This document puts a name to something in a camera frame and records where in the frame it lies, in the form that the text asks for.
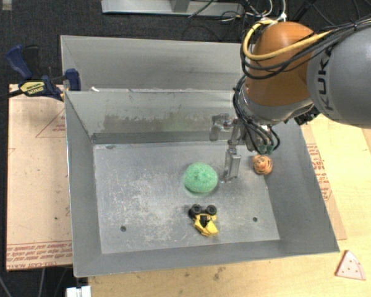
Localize grey metal bin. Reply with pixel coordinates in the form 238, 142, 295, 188
60, 35, 341, 278

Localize brown cardboard board red print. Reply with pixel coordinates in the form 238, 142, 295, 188
6, 84, 349, 272

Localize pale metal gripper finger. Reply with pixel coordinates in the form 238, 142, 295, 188
209, 113, 236, 142
223, 147, 242, 183

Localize yellow toy car black wheels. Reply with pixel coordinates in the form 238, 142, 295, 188
187, 203, 220, 238

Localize orange tiger toy head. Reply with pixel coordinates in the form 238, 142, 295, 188
252, 154, 273, 176

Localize green round sponge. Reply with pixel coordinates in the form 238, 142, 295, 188
182, 162, 219, 194

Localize pink triangular pad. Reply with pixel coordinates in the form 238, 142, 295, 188
334, 249, 367, 282

